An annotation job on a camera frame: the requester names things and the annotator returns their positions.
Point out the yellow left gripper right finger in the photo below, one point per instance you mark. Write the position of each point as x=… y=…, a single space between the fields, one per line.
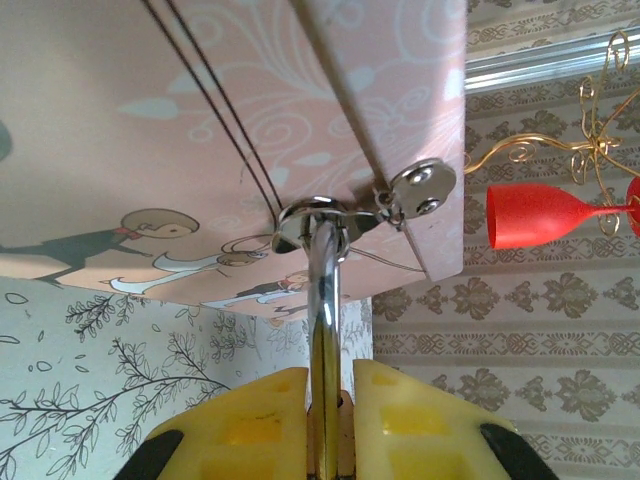
x=420 y=430

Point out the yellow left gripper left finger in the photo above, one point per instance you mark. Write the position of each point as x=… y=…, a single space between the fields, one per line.
x=240 y=435

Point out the silver metal hasp latch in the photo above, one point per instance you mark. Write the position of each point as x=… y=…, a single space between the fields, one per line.
x=420 y=190

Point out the red wine glass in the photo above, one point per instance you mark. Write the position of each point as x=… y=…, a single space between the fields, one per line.
x=530 y=215

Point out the gold metal stand wooden base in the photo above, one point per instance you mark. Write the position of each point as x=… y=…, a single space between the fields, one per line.
x=595 y=145

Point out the aluminium frame rail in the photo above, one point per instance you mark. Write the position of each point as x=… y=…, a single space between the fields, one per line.
x=525 y=65

